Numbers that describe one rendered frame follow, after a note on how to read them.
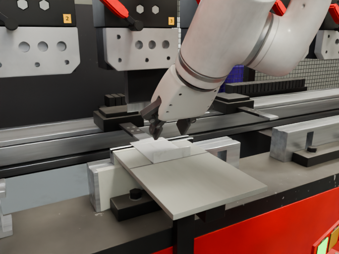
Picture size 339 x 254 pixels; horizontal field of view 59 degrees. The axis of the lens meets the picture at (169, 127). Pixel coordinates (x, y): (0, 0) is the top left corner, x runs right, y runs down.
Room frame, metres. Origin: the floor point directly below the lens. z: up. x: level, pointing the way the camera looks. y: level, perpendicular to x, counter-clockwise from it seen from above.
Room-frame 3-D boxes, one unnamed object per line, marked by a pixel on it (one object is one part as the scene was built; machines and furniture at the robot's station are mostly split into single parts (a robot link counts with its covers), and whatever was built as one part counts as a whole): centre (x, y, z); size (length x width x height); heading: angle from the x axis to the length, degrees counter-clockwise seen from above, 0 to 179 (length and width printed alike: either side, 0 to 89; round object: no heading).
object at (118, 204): (0.62, -0.02, 0.89); 0.30 x 0.05 x 0.03; 118
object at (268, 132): (1.27, -0.30, 0.81); 0.64 x 0.08 x 0.14; 28
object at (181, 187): (0.53, -0.02, 1.00); 0.26 x 0.18 x 0.01; 28
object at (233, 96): (0.99, -0.25, 1.01); 0.26 x 0.12 x 0.05; 28
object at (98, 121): (0.79, 0.12, 1.01); 0.26 x 0.12 x 0.05; 28
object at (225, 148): (0.68, 0.00, 0.92); 0.39 x 0.06 x 0.10; 118
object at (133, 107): (0.66, 0.05, 1.13); 0.10 x 0.02 x 0.10; 118
